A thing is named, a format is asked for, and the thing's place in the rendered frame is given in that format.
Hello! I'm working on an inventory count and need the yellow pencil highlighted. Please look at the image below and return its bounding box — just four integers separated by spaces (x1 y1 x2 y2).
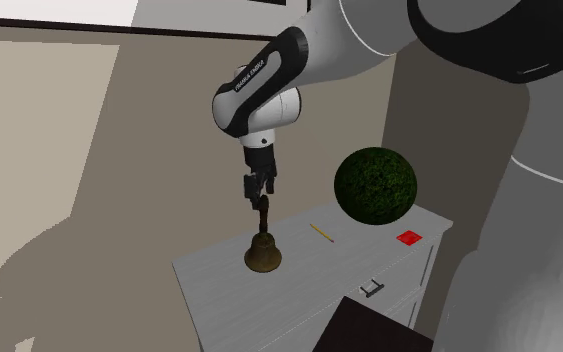
309 223 336 244

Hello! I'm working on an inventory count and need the grey chest of drawers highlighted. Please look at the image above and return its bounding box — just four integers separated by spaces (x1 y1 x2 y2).
171 197 454 352

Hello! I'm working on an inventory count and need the brass bell with dark handle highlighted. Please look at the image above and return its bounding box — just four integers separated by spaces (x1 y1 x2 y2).
243 195 283 274

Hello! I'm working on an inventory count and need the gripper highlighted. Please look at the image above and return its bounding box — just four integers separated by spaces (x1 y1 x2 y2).
242 144 279 212

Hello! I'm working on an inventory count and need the red square pad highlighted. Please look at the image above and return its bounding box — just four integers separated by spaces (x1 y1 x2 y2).
396 229 424 247

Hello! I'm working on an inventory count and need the dark green mossy ball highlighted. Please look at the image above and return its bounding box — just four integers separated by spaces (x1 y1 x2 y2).
333 146 419 226

